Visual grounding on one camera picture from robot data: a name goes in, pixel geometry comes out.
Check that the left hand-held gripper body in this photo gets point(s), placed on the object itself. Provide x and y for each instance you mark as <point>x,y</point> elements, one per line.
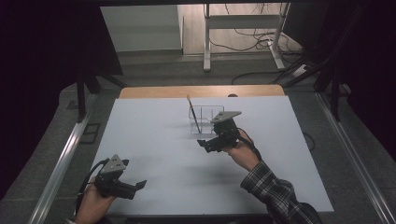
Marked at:
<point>109,177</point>

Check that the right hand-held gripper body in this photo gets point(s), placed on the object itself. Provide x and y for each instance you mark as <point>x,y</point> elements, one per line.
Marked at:
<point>225,130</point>

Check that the clear acrylic pen holder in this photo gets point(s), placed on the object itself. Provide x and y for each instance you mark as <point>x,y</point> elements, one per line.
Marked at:
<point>205,119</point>

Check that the person's right hand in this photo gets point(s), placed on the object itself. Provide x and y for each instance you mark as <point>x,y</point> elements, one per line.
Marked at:
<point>241,154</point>

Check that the person's left hand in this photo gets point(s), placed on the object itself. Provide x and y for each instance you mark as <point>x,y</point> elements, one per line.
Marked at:
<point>93,205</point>

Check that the white table cover sheet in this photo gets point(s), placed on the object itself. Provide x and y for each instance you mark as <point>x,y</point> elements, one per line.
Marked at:
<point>168,149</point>

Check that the wooden table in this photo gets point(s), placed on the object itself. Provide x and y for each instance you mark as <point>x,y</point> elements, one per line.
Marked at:
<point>174,91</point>

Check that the black metal stand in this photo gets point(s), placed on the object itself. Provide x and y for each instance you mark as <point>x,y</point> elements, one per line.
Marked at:
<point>85,90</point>
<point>330,71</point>

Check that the white power strip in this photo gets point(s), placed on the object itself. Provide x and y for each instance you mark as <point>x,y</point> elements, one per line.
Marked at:
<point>299,70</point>

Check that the white cabinet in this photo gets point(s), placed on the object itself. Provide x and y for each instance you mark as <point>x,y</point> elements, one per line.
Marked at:
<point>143,28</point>

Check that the dark curtain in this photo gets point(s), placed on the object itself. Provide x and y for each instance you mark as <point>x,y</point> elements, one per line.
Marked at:
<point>40,62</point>
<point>373,62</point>

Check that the silver metal rail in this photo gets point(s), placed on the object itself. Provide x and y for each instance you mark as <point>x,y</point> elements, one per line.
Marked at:
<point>59,168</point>
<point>355,155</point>

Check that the white desk frame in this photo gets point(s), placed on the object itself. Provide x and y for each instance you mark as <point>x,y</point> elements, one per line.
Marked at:
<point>239,21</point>

